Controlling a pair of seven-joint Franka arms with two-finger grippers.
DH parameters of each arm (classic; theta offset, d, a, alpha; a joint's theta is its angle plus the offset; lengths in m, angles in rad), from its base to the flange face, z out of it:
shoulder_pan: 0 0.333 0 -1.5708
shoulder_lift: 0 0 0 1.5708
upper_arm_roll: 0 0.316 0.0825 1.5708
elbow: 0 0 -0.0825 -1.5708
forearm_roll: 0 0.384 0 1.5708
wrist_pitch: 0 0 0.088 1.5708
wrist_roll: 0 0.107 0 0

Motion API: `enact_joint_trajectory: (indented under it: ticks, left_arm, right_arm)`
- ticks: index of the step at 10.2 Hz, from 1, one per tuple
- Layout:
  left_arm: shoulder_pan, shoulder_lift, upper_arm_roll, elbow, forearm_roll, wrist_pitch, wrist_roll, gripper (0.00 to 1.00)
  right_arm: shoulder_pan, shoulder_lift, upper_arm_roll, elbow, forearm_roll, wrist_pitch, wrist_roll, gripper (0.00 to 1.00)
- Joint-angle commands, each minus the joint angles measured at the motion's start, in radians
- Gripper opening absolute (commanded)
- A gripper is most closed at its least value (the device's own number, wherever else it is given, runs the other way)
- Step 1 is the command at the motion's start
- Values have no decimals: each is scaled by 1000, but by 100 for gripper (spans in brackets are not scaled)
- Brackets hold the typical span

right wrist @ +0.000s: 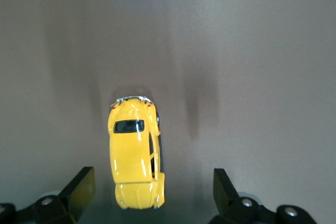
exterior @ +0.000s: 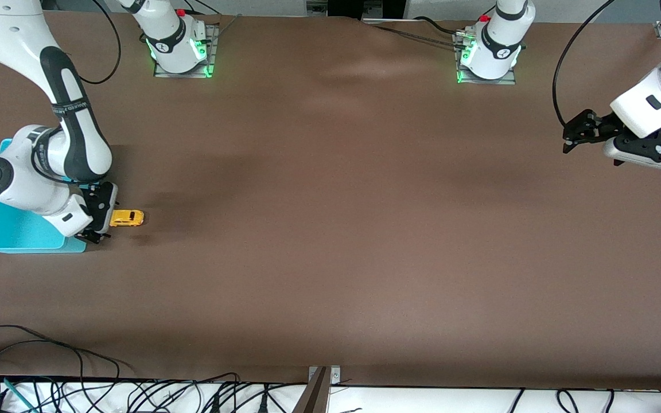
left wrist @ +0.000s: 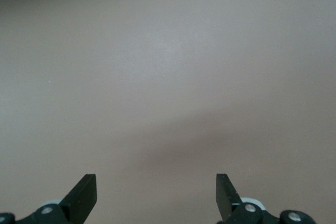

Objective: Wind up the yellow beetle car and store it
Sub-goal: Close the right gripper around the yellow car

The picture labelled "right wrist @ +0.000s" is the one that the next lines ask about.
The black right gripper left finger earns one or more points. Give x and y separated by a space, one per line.
76 195

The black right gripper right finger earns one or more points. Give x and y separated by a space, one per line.
225 197

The yellow beetle toy car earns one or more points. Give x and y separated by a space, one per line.
131 155

